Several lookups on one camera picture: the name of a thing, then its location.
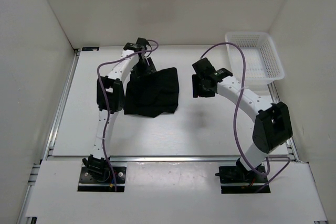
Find white plastic mesh basket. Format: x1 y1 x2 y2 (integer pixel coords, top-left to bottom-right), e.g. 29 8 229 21
225 31 285 88

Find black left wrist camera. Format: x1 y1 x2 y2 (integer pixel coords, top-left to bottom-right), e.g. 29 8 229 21
123 37 149 52

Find aluminium table edge rail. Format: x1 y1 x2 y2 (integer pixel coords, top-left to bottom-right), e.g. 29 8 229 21
16 48 81 223

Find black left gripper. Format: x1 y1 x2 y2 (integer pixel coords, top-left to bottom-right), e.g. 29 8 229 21
131 57 157 84

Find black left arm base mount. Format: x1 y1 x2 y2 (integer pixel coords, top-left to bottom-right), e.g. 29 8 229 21
77 155 127 193

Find black shorts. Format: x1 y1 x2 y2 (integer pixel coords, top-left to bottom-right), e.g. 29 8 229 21
123 67 180 118

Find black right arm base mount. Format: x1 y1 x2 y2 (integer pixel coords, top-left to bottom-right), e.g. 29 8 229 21
215 165 271 194

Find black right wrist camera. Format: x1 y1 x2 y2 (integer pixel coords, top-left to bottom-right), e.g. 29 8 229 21
192 58 214 75

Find small black corner label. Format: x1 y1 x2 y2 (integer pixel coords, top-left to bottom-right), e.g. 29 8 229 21
81 47 100 51

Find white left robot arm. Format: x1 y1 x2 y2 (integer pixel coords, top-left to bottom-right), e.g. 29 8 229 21
83 43 157 183

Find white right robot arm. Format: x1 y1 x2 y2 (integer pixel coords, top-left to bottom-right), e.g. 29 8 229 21
192 64 293 182

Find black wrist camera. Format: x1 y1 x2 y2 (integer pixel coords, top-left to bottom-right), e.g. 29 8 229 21
192 58 214 75
123 37 149 52

